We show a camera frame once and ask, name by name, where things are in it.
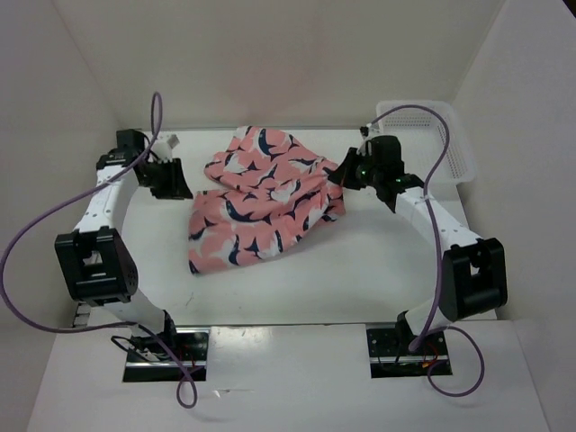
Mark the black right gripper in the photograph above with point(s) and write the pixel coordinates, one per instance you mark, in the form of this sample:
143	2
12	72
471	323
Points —
345	173

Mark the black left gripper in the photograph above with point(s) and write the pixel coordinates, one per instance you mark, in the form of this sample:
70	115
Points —
177	186

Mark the pink shark print shorts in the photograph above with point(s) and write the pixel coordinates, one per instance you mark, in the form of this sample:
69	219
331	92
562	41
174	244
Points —
273	191

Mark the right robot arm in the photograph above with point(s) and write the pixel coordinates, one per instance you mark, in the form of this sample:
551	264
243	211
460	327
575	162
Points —
471	276

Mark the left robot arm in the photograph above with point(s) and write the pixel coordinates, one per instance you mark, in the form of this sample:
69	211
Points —
96	264

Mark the white plastic basket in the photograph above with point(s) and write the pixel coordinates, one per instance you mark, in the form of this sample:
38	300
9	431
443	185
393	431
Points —
421	127

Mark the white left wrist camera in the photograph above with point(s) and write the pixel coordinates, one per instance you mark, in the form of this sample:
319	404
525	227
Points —
162	149

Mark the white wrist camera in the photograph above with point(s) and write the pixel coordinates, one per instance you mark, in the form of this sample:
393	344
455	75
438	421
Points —
368	132
162	149

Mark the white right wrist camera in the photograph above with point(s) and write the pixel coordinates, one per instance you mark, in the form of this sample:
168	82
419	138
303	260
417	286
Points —
368	132

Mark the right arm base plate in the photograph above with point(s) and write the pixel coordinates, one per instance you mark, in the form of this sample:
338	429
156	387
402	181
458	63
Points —
390	359

